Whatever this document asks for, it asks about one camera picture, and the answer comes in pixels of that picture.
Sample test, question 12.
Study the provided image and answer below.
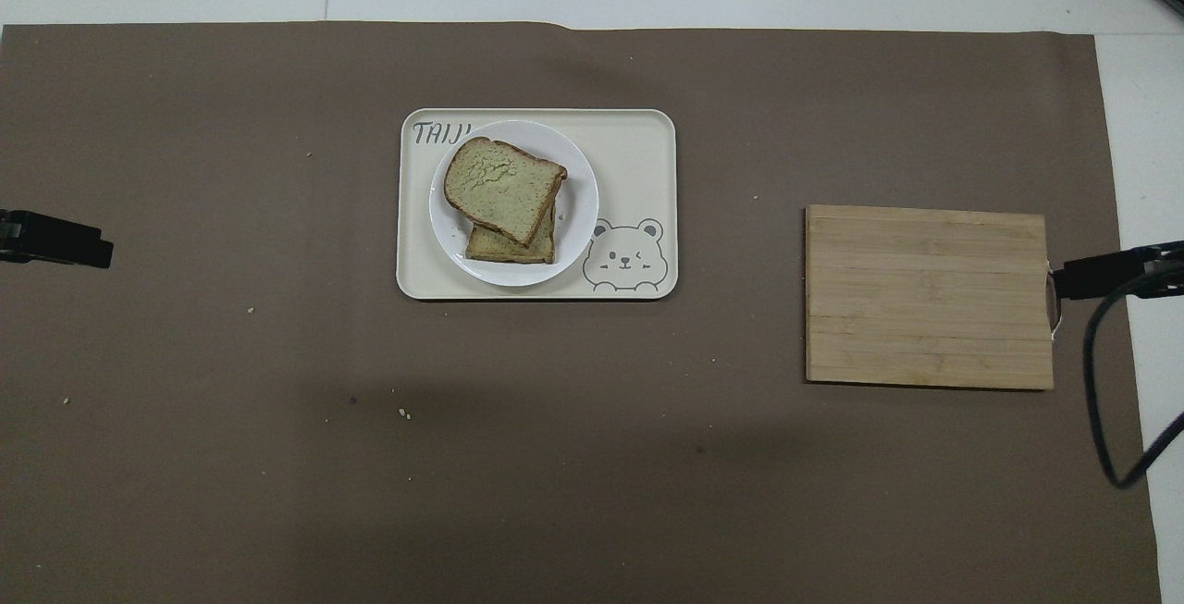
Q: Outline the white round plate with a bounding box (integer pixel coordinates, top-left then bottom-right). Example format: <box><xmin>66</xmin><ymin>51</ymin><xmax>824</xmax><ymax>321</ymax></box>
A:
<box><xmin>429</xmin><ymin>119</ymin><xmax>600</xmax><ymax>288</ymax></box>

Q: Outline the bread slice with brown crust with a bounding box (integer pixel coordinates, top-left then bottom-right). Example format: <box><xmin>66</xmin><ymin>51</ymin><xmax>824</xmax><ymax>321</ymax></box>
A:
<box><xmin>463</xmin><ymin>201</ymin><xmax>559</xmax><ymax>265</ymax></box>
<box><xmin>443</xmin><ymin>136</ymin><xmax>569</xmax><ymax>249</ymax></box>

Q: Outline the cream tray with bear print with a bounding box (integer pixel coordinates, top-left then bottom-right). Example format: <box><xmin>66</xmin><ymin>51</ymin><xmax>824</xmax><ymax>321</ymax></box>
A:
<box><xmin>396</xmin><ymin>108</ymin><xmax>679</xmax><ymax>301</ymax></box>

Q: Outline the wooden cutting board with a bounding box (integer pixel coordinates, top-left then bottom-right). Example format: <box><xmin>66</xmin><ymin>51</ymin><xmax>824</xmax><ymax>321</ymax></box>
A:
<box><xmin>805</xmin><ymin>204</ymin><xmax>1056</xmax><ymax>391</ymax></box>

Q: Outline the black cable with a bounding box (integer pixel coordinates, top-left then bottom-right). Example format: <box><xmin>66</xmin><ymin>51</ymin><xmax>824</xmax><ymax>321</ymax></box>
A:
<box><xmin>1082</xmin><ymin>257</ymin><xmax>1184</xmax><ymax>490</ymax></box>

